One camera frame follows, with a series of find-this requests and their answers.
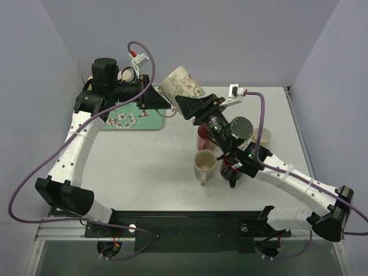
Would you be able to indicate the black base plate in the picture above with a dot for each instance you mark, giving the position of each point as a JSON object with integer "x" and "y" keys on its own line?
{"x": 191, "y": 231}

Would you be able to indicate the black skull mug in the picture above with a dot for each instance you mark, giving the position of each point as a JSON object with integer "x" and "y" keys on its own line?
{"x": 232, "y": 175}

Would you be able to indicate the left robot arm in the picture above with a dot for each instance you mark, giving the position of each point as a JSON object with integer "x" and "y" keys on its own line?
{"x": 61, "y": 188}

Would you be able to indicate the pale yellow-green mug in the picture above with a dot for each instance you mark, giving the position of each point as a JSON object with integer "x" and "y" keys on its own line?
{"x": 265, "y": 138}

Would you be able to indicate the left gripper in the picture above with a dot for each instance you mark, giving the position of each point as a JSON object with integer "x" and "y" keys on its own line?
{"x": 144, "y": 92}

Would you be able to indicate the pink mug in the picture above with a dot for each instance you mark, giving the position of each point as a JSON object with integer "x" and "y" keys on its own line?
{"x": 204, "y": 144}

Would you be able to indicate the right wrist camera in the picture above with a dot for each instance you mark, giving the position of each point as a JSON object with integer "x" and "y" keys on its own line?
{"x": 235, "y": 94}

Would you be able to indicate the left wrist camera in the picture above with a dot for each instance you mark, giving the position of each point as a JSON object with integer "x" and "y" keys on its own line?
{"x": 137, "y": 61}

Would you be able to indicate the green floral serving tray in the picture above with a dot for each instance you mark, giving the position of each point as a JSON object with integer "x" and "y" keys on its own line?
{"x": 130, "y": 117}

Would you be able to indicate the yellow mug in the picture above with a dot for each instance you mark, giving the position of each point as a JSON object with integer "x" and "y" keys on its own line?
{"x": 88, "y": 83}

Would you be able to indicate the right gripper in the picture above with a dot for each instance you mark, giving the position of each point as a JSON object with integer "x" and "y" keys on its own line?
{"x": 206, "y": 107}

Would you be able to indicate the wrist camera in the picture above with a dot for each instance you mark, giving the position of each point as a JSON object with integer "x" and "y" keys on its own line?
{"x": 235, "y": 94}
{"x": 137, "y": 61}

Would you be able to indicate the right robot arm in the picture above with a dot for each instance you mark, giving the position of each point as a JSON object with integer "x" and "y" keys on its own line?
{"x": 326, "y": 209}

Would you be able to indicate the large cream patterned mug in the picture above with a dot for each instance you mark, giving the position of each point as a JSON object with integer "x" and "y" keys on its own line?
{"x": 180, "y": 83}

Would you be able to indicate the cream floral tall mug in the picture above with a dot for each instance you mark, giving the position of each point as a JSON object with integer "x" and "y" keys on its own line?
{"x": 127, "y": 76}

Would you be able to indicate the orange mug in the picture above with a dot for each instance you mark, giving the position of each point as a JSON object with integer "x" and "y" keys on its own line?
{"x": 202, "y": 131}

